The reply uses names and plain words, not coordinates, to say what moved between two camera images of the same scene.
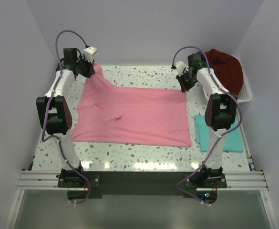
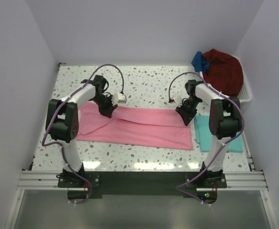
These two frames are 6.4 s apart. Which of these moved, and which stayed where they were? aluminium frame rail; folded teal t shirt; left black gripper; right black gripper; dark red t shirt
Moved: left black gripper; right black gripper
Stayed: aluminium frame rail; dark red t shirt; folded teal t shirt
